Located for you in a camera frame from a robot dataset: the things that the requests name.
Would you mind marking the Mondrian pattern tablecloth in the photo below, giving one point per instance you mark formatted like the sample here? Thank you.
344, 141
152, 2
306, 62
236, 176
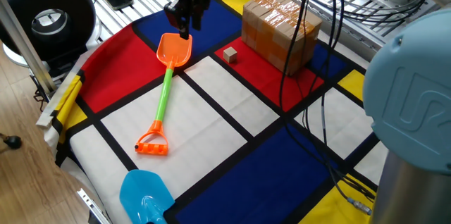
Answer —
211, 129

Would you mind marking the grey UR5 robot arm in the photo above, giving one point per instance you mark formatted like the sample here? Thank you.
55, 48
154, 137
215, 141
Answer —
412, 93

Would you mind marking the taped cardboard box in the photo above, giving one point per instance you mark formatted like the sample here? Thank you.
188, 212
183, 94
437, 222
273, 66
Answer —
271, 26

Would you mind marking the black knob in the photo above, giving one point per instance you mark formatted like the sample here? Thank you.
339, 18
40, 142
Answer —
13, 142

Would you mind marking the small wooden cube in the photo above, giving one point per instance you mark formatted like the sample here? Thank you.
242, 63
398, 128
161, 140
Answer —
230, 55

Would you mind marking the aluminium frame post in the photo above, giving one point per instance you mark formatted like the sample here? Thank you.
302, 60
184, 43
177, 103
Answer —
24, 44

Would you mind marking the black round device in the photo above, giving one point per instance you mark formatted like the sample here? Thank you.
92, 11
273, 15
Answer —
21, 5

